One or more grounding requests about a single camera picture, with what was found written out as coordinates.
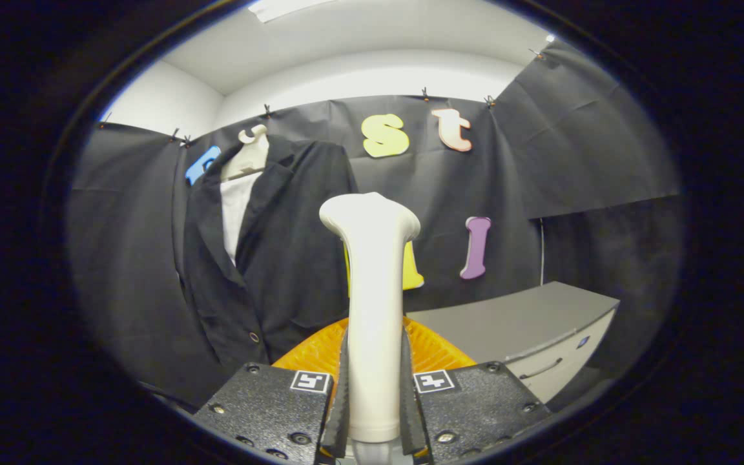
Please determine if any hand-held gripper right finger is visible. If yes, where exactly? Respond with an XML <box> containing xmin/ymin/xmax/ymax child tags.
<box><xmin>400</xmin><ymin>316</ymin><xmax>551</xmax><ymax>465</ymax></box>

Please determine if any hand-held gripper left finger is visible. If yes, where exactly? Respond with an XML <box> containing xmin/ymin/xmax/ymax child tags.
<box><xmin>192</xmin><ymin>316</ymin><xmax>351</xmax><ymax>465</ymax></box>

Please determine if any white garment steamer head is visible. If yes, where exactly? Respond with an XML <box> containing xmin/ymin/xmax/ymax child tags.
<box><xmin>319</xmin><ymin>192</ymin><xmax>422</xmax><ymax>444</ymax></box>

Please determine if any black jacket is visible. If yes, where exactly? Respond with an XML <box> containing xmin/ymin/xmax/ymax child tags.
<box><xmin>181</xmin><ymin>139</ymin><xmax>360</xmax><ymax>369</ymax></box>

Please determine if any grey cabinet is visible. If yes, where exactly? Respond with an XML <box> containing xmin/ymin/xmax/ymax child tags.
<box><xmin>406</xmin><ymin>281</ymin><xmax>621</xmax><ymax>404</ymax></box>

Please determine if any white mannequin torso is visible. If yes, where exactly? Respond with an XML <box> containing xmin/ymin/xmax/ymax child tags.
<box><xmin>220</xmin><ymin>124</ymin><xmax>271</xmax><ymax>267</ymax></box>

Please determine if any black backdrop cloth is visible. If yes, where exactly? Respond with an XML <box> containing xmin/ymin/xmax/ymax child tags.
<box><xmin>65</xmin><ymin>40</ymin><xmax>683</xmax><ymax>414</ymax></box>

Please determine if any large ceiling light panel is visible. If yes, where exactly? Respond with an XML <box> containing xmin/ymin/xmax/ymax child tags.
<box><xmin>247</xmin><ymin>0</ymin><xmax>337</xmax><ymax>23</ymax></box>

